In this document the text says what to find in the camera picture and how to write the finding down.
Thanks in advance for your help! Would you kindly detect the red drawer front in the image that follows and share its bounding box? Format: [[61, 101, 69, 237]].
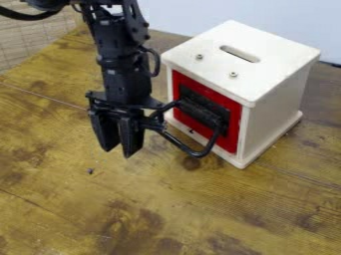
[[171, 71, 241, 153]]

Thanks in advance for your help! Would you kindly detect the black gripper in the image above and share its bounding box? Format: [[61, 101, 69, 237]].
[[85, 91, 167, 158]]

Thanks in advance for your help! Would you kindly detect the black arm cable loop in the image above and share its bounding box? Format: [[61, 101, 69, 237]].
[[140, 46, 161, 78]]

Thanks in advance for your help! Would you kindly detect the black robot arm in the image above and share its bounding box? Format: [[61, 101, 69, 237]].
[[0, 0, 163, 157]]

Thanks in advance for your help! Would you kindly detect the black metal drawer handle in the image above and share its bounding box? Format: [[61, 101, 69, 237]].
[[148, 97, 227, 158]]

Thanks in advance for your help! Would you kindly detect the white wooden box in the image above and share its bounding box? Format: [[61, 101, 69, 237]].
[[161, 20, 320, 168]]

